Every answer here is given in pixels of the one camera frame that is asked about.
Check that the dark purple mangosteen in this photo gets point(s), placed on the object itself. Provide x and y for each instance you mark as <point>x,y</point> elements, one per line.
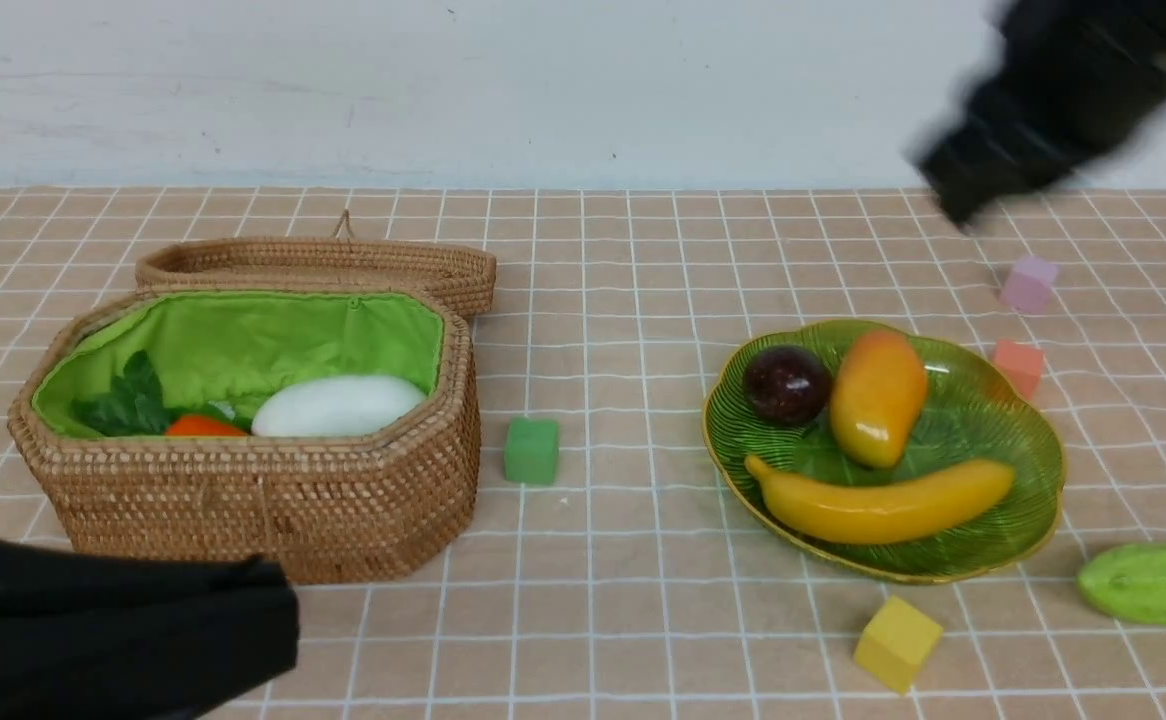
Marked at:
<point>787,385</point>

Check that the white plastic radish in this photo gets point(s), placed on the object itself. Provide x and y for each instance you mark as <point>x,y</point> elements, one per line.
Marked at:
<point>337,406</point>

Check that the yellow plastic banana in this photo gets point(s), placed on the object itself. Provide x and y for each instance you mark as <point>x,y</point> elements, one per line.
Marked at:
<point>901,512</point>

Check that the orange yellow plastic mango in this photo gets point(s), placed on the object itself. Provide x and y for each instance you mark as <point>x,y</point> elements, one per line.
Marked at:
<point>878,396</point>

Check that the orange plastic carrot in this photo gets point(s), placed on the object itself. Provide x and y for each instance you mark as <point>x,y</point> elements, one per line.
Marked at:
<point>134,405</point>

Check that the green plastic cucumber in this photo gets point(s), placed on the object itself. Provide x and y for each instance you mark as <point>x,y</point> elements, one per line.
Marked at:
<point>1127,583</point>

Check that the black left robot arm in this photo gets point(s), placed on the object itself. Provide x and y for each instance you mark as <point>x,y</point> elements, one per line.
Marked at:
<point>96,637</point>

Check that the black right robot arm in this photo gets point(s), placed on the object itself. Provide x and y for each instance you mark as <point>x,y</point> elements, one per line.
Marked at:
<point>1075,81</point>

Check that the green foam cube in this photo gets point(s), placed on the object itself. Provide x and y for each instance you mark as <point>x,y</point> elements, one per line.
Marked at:
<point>531,451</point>

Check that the woven wicker basket lid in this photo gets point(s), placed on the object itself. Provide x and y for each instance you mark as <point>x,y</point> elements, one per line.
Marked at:
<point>461,278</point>

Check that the woven wicker basket green lining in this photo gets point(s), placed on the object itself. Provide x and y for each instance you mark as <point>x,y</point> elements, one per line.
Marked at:
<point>329,510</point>

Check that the green glass leaf plate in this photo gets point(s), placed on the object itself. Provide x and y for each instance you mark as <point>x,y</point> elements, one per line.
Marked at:
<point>972,412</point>

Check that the yellow foam cube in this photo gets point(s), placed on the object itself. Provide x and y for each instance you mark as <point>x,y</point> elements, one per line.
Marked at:
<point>896,644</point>

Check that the orange foam cube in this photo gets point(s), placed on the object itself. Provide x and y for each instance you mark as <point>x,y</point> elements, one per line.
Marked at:
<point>1023,365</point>

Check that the pink foam cube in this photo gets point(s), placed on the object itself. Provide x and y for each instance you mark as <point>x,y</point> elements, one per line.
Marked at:
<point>1029,285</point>

